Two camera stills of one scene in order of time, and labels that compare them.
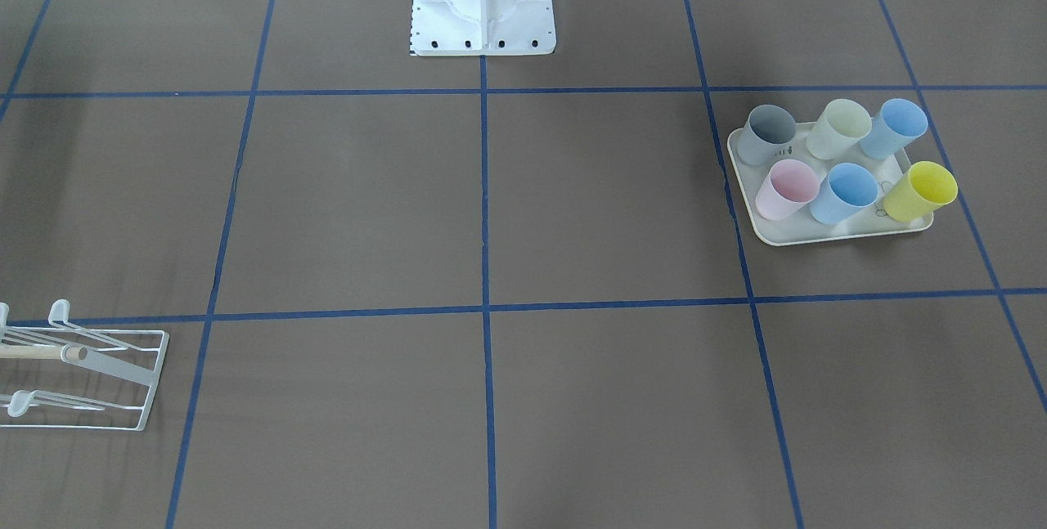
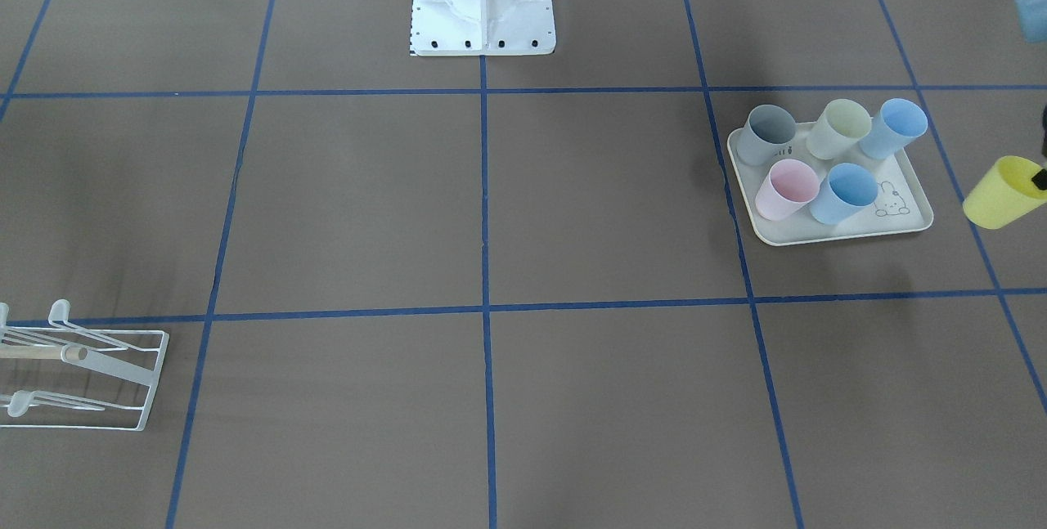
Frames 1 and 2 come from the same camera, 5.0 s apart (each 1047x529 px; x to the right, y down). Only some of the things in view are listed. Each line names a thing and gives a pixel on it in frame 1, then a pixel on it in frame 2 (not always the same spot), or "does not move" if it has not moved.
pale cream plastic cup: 839,127 does not move
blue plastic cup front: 847,189 does not move
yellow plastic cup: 918,192 to 1010,188
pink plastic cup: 790,184 does not move
